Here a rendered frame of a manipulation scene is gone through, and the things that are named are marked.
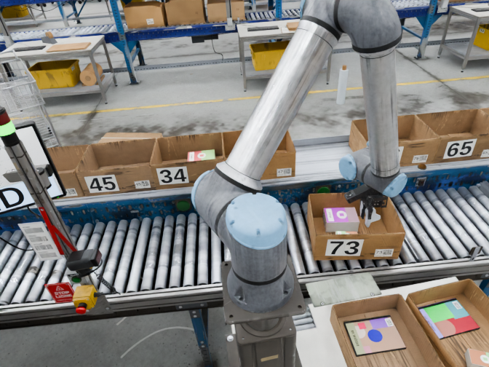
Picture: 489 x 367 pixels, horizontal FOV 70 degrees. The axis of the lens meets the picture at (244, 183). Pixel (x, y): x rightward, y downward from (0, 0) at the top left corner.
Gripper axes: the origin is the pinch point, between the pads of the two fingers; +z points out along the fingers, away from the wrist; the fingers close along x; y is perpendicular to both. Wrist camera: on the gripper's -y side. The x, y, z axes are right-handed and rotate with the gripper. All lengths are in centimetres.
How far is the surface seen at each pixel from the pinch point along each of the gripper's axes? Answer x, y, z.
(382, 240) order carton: -1.1, 9.2, 11.4
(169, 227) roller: 36, -91, 20
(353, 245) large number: 0.3, -3.2, 13.5
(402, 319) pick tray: -30.6, 6.9, 26.4
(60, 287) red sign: -10, -129, 11
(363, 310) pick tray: -26.4, -7.2, 24.1
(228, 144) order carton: 79, -55, -6
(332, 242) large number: 1.2, -12.7, 11.7
